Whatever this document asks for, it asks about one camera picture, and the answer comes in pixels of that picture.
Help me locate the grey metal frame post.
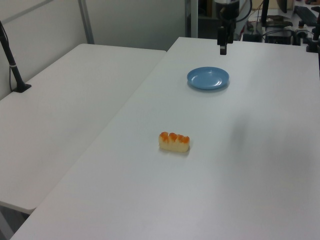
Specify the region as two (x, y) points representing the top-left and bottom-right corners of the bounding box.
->
(77, 0), (95, 45)

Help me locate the blue round plate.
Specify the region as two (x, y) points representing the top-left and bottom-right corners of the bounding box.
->
(186, 66), (230, 91)

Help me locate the black camera pole with base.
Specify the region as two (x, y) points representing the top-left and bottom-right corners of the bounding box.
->
(0, 20), (33, 94)

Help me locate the black upright stand pole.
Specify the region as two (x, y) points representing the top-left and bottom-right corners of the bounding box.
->
(260, 0), (270, 31)

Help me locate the black equipment box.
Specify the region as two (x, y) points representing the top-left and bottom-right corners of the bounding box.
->
(264, 29), (294, 46)

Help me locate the black table clamp mount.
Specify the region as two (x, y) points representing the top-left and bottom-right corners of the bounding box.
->
(305, 20), (320, 54)

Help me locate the bread with orange topping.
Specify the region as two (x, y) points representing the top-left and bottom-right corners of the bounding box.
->
(158, 131), (191, 153)

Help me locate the black keyboard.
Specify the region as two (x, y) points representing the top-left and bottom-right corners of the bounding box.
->
(293, 5), (318, 26)

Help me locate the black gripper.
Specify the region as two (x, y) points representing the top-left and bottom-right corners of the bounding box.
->
(215, 0), (241, 56)

